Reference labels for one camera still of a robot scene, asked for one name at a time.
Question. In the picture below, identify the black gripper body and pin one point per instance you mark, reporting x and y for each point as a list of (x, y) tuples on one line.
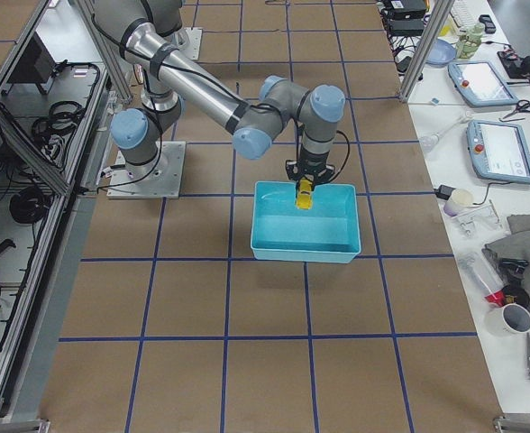
[(311, 164)]

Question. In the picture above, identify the yellow beetle toy car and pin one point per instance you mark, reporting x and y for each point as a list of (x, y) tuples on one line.
[(304, 196)]

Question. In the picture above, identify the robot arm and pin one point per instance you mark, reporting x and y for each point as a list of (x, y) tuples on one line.
[(144, 33)]

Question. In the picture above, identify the teal plastic bin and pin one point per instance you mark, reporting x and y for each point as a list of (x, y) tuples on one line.
[(327, 232)]

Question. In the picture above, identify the black power adapter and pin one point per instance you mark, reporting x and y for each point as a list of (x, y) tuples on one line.
[(443, 192)]

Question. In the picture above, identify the white paper cup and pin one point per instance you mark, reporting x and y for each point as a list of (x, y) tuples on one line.
[(459, 200)]

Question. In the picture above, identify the light blue plate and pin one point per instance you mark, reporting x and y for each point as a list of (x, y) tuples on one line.
[(441, 54)]

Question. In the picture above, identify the upper teach pendant tablet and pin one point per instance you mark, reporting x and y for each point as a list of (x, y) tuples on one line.
[(480, 85)]

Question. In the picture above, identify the teach pendant tablet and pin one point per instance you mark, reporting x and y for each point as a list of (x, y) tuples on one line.
[(480, 85), (498, 151)]

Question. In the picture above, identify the lower teach pendant tablet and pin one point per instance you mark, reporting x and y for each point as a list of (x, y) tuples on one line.
[(498, 151)]

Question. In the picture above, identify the black scissors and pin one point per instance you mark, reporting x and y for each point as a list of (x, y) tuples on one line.
[(522, 106)]

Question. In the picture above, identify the white mug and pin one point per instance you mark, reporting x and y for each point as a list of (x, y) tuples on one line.
[(509, 320)]

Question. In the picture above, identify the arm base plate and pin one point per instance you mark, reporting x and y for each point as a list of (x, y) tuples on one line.
[(160, 178), (188, 40)]

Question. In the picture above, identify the aluminium frame post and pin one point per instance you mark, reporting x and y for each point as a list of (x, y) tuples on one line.
[(435, 24)]

